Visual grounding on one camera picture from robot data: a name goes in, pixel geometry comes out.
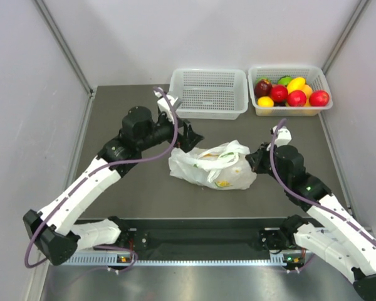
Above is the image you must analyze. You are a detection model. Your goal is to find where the grey slotted cable duct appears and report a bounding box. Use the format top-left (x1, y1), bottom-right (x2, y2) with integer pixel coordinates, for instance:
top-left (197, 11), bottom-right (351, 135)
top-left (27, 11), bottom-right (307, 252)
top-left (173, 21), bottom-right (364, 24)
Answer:
top-left (64, 251), bottom-right (305, 267)

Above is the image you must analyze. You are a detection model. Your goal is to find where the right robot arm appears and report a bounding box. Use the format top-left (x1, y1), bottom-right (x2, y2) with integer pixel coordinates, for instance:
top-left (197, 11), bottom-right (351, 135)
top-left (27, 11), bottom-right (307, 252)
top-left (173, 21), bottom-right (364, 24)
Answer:
top-left (245, 144), bottom-right (376, 300)

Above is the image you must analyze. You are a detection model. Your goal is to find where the dark red apple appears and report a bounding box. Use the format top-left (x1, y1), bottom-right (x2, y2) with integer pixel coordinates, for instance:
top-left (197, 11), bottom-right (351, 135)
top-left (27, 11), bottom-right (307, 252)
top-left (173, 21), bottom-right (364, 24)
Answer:
top-left (254, 79), bottom-right (273, 98)

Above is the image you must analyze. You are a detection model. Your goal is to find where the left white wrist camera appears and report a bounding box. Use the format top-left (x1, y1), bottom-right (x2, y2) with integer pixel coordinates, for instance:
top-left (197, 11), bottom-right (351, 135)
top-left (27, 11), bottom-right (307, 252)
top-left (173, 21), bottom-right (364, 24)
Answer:
top-left (154, 92), bottom-right (182, 124)

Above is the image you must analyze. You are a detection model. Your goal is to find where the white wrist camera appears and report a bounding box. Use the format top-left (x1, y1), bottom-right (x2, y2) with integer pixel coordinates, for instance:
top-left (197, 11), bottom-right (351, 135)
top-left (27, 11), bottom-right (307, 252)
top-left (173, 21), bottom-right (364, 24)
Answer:
top-left (274, 126), bottom-right (292, 147)
top-left (154, 92), bottom-right (182, 124)

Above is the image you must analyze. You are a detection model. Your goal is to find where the red apple middle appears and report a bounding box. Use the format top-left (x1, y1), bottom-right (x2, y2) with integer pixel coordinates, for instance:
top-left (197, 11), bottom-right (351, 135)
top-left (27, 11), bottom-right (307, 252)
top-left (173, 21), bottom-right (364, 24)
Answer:
top-left (269, 85), bottom-right (288, 103)

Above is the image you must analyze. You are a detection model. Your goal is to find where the red apple front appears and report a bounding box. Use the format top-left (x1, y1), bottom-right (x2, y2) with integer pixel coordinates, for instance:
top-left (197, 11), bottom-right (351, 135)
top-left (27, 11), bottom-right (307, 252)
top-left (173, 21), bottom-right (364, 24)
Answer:
top-left (286, 90), bottom-right (306, 107)

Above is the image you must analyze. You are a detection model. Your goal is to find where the yellow lemon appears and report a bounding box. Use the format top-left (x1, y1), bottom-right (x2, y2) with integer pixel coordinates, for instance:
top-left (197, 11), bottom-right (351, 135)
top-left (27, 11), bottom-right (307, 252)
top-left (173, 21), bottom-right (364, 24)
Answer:
top-left (258, 96), bottom-right (274, 107)

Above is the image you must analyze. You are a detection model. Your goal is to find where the empty white plastic basket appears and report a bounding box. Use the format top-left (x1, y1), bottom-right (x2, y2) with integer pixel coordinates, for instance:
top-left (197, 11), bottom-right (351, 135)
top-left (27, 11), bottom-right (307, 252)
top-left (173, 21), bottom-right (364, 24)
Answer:
top-left (169, 68), bottom-right (249, 120)

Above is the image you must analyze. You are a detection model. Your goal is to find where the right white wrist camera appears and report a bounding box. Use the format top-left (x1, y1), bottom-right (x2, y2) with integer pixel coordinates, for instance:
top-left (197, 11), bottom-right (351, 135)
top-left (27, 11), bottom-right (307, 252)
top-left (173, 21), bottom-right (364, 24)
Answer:
top-left (274, 126), bottom-right (292, 147)

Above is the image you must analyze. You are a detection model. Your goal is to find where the white plastic bag with fruit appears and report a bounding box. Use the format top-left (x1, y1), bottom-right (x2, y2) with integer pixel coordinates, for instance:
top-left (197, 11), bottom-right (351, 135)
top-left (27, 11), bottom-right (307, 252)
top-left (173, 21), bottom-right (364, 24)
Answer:
top-left (169, 140), bottom-right (257, 191)

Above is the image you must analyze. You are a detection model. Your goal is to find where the orange fruit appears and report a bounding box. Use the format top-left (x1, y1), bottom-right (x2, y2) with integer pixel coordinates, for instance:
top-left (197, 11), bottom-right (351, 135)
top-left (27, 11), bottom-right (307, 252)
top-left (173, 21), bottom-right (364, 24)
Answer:
top-left (301, 84), bottom-right (313, 99)

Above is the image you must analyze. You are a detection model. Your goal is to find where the red apple right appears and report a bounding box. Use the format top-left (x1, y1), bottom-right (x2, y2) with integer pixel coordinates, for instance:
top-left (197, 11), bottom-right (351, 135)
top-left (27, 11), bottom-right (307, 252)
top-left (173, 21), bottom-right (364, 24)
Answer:
top-left (309, 90), bottom-right (330, 107)

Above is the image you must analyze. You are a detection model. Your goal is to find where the yellow mango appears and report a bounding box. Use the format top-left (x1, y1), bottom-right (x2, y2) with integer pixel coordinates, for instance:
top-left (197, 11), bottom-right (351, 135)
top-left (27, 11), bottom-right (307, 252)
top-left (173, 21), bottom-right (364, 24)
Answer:
top-left (286, 77), bottom-right (306, 94)

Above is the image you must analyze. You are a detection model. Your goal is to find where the green lime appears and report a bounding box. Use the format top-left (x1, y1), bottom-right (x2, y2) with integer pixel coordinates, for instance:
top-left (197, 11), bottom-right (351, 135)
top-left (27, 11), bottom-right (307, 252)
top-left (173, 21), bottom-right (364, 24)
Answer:
top-left (278, 76), bottom-right (293, 87)

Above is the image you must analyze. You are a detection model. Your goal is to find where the white basket holding fruit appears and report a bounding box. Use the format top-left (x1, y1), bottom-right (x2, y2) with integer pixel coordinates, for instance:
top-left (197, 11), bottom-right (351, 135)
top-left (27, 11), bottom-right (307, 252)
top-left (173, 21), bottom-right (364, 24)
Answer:
top-left (248, 65), bottom-right (333, 117)

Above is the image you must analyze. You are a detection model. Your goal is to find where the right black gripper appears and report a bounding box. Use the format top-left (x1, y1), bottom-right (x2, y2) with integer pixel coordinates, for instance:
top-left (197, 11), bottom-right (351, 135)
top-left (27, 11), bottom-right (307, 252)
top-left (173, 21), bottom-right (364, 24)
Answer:
top-left (246, 142), bottom-right (290, 187)

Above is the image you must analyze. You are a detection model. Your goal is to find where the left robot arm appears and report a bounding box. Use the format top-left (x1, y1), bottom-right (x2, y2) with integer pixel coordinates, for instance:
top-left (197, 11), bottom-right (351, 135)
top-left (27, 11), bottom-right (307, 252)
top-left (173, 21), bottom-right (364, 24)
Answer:
top-left (23, 107), bottom-right (203, 265)

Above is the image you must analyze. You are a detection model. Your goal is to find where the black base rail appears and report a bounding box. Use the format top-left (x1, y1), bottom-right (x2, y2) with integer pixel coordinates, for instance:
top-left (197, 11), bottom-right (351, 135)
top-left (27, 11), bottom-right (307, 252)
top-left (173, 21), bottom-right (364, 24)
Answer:
top-left (93, 216), bottom-right (305, 261)

